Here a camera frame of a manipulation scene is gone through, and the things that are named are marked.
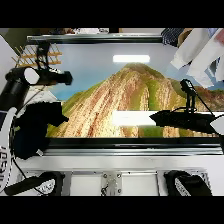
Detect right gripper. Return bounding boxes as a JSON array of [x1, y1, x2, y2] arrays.
[[157, 110, 216, 135]]

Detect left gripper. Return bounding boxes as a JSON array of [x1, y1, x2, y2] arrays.
[[45, 70, 74, 87]]

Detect white long-sleeved shirt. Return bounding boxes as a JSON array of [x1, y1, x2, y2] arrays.
[[170, 27, 212, 71], [186, 28, 224, 89]]

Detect white garment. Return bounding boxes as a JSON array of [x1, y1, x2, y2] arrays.
[[27, 87, 63, 106]]

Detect black garment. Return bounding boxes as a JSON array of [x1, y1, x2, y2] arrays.
[[13, 101, 70, 160]]

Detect dark striped garment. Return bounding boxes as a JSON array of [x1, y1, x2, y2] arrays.
[[161, 27, 185, 47]]

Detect black cable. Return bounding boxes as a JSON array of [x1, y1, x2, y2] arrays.
[[11, 156, 38, 196], [194, 90, 215, 117]]

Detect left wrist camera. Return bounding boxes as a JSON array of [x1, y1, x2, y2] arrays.
[[35, 42, 52, 72]]

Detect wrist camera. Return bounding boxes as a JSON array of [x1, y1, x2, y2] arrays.
[[179, 78, 198, 114], [35, 42, 52, 72]]

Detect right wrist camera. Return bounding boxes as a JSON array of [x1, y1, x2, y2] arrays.
[[179, 78, 198, 114]]

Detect silver frame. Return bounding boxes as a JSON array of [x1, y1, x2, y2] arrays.
[[15, 33, 224, 197]]

